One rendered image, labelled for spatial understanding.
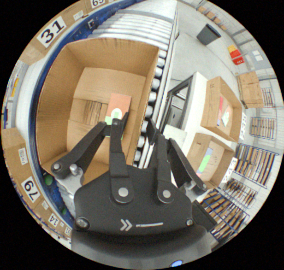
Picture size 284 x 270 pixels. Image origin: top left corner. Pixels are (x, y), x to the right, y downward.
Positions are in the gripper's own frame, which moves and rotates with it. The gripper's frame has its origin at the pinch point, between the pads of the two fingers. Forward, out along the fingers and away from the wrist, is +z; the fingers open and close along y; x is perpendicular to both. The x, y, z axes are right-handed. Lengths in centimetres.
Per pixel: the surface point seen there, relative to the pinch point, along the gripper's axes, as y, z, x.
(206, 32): 101, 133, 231
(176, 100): 55, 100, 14
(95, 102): -16.9, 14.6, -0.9
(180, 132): 20.5, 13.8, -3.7
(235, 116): 70, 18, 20
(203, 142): 29.5, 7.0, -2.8
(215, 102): 32.1, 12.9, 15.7
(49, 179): -42, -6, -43
